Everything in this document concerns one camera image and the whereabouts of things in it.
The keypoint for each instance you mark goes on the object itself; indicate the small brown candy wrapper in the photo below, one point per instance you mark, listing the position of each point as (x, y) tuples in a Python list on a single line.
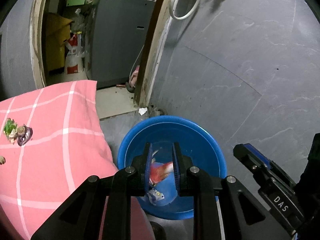
[(2, 160)]

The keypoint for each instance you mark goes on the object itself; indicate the red and yellow wrapper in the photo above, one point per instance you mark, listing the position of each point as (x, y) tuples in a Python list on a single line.
[(161, 172)]

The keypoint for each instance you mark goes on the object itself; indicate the yellow bag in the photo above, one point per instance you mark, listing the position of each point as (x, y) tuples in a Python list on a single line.
[(55, 42)]

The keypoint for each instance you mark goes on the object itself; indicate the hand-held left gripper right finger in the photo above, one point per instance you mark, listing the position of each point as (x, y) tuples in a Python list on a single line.
[(176, 165)]

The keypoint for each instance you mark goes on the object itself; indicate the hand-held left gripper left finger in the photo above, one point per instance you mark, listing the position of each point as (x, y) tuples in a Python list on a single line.
[(149, 162)]

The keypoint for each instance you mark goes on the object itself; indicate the green wrapper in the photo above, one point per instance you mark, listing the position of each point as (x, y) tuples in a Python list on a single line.
[(9, 127)]

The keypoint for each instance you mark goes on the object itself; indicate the pink checked blanket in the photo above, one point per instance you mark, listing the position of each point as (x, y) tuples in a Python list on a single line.
[(50, 155)]

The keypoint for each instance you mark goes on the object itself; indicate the pink cloth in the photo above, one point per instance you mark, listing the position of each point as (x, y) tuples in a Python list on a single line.
[(135, 73)]

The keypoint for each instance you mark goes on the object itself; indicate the purple candy wrapper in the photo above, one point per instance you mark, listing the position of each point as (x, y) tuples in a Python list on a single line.
[(23, 137)]

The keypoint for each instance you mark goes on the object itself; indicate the clear plastic bag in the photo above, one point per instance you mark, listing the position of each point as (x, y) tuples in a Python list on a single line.
[(80, 21)]

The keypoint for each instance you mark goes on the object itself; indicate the wooden door frame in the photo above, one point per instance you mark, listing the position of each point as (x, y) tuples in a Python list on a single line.
[(150, 67)]

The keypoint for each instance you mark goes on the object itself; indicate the white and red sack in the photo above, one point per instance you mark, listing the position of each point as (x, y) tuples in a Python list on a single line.
[(72, 62)]

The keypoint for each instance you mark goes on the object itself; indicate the green paper box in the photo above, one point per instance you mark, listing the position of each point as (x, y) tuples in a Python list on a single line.
[(76, 0)]

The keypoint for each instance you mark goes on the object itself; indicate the grey washing machine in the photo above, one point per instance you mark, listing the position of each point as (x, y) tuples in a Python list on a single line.
[(117, 42)]

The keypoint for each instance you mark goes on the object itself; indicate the white paper scrap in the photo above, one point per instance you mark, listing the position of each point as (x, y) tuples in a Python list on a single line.
[(143, 111)]

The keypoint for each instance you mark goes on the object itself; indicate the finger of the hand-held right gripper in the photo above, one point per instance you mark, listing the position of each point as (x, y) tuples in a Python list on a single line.
[(252, 157)]

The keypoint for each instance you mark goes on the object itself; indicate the blue plastic bucket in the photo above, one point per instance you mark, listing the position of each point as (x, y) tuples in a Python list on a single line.
[(200, 142)]

